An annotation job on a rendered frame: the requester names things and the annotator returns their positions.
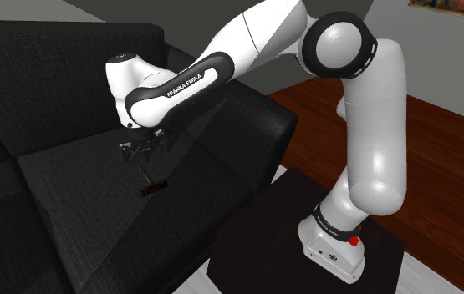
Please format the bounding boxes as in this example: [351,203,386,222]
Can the black fabric sofa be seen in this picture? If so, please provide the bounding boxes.
[0,20,299,294]

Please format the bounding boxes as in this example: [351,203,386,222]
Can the gold framed wall picture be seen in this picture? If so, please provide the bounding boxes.
[407,0,464,23]

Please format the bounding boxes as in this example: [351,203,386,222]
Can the dark robot stand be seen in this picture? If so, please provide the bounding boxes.
[207,166,406,294]

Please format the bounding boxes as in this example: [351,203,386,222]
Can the corkscrew with red-brown handle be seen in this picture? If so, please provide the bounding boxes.
[137,165,170,199]

